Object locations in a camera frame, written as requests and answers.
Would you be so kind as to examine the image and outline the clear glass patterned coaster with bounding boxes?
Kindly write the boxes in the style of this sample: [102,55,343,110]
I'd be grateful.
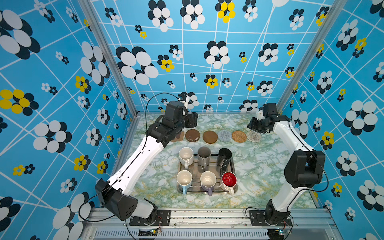
[246,131,262,143]

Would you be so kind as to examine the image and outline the white mug purple handle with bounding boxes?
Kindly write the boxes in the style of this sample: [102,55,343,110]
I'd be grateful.
[200,171,217,197]

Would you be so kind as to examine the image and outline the white speckled mug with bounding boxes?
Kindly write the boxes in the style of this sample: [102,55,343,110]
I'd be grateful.
[179,147,194,170]

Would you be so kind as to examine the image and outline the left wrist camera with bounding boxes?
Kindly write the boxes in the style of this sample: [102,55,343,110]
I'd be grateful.
[178,92,190,111]

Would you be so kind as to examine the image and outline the metal serving tray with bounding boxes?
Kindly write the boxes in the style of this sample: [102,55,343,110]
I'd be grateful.
[177,154,238,196]

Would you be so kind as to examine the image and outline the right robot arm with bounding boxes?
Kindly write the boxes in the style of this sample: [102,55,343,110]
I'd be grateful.
[248,103,326,225]

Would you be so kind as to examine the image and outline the round brown coaster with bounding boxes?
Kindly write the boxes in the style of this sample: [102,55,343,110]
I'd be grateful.
[203,131,218,144]
[185,129,201,143]

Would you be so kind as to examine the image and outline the red interior white mug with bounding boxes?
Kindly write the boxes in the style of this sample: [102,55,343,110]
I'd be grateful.
[220,172,238,195]

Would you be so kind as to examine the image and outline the paw print wooden coaster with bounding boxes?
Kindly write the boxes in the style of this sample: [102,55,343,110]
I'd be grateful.
[171,131,185,142]

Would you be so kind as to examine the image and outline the round brown coaster front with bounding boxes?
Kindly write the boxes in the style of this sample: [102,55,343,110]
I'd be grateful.
[185,129,201,143]

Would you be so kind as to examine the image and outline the grey silicone round coaster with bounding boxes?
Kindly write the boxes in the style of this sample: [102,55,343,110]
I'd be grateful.
[217,130,232,142]

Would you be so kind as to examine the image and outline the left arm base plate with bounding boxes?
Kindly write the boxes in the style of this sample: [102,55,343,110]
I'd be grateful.
[129,210,171,227]

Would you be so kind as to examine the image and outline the woven rattan coaster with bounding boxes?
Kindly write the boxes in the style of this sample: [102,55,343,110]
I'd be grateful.
[232,131,247,143]

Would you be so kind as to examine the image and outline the grey metallic mug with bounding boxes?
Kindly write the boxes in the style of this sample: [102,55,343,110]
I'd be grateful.
[198,147,211,170]

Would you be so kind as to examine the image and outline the black mug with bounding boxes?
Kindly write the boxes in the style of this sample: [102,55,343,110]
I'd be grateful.
[217,148,232,175]

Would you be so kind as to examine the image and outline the aluminium front frame rail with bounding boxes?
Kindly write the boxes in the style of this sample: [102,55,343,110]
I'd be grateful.
[81,209,342,240]

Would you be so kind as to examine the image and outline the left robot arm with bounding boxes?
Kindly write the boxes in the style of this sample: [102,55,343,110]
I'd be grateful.
[95,100,198,224]

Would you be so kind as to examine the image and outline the white mug blue handle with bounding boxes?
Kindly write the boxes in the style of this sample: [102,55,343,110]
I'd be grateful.
[177,170,193,195]

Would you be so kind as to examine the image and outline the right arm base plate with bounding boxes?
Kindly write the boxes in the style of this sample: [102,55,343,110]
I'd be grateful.
[247,210,293,228]

